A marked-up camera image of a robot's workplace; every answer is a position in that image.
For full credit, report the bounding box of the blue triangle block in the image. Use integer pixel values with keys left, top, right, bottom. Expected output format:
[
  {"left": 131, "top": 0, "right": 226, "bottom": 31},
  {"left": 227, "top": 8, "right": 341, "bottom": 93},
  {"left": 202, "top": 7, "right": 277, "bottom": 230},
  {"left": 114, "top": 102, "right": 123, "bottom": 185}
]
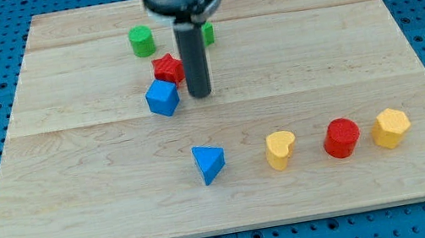
[{"left": 192, "top": 146, "right": 226, "bottom": 186}]

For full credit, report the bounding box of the blue cube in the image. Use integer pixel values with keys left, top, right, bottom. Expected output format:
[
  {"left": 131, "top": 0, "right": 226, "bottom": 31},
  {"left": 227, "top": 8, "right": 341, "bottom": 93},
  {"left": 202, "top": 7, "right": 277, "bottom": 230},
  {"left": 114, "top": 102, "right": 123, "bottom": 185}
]
[{"left": 145, "top": 79, "right": 180, "bottom": 116}]

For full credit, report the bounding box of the red star block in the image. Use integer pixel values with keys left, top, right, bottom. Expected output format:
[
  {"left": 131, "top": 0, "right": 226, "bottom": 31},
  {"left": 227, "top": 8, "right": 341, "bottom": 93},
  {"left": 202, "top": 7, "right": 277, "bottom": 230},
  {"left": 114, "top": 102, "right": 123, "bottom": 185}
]
[{"left": 151, "top": 53, "right": 185, "bottom": 88}]

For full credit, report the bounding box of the yellow heart block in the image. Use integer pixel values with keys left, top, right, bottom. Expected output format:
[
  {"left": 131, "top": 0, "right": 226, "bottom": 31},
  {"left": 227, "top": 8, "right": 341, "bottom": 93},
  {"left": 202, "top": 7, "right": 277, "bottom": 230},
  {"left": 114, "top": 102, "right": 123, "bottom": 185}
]
[{"left": 265, "top": 131, "right": 296, "bottom": 171}]

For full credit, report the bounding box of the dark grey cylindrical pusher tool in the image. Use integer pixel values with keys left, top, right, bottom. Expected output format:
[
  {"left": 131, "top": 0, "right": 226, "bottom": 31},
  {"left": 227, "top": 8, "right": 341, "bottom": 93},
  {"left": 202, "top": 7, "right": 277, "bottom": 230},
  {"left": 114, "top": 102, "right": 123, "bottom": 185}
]
[{"left": 173, "top": 23, "right": 211, "bottom": 99}]

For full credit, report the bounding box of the green block behind tool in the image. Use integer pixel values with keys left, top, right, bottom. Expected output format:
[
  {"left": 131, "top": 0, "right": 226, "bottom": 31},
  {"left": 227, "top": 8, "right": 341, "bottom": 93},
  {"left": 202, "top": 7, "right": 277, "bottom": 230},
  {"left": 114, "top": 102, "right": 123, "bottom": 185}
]
[{"left": 201, "top": 22, "right": 215, "bottom": 46}]

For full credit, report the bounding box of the light wooden board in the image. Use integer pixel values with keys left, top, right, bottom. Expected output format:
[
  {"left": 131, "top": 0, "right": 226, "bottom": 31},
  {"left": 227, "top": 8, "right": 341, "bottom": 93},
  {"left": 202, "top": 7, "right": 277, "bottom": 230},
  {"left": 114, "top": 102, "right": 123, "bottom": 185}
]
[{"left": 0, "top": 0, "right": 425, "bottom": 238}]

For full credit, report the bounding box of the green cylinder block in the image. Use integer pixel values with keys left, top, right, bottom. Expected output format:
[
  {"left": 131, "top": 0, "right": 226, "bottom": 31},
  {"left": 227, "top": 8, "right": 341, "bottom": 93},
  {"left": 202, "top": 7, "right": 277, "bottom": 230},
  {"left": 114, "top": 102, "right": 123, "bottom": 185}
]
[{"left": 128, "top": 25, "right": 156, "bottom": 57}]

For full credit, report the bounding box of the red cylinder block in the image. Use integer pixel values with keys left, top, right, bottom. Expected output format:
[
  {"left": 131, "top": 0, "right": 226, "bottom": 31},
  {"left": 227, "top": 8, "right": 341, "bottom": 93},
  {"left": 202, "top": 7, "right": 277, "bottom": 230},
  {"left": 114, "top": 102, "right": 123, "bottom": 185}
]
[{"left": 324, "top": 118, "right": 360, "bottom": 159}]

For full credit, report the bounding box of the yellow hexagon block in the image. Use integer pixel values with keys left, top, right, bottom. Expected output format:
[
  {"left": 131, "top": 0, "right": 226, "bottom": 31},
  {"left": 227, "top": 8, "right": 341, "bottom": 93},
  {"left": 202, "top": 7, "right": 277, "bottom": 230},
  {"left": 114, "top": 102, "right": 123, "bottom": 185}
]
[{"left": 371, "top": 108, "right": 411, "bottom": 149}]

